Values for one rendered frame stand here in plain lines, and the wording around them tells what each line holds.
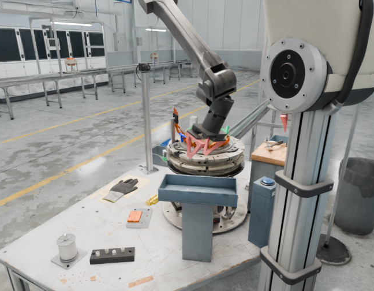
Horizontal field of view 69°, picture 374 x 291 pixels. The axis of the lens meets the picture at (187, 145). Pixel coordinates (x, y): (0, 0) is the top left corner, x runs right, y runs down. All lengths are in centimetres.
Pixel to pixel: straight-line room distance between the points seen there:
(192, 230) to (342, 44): 68
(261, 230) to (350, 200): 161
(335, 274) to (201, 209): 155
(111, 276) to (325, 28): 90
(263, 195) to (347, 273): 145
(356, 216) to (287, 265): 186
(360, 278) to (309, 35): 199
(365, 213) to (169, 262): 193
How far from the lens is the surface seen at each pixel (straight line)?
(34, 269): 112
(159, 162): 168
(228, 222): 117
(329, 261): 236
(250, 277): 209
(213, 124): 78
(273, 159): 112
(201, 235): 95
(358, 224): 269
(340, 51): 57
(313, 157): 68
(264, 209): 101
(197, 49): 78
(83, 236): 119
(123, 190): 141
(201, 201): 86
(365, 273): 241
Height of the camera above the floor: 149
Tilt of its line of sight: 21 degrees down
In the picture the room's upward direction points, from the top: straight up
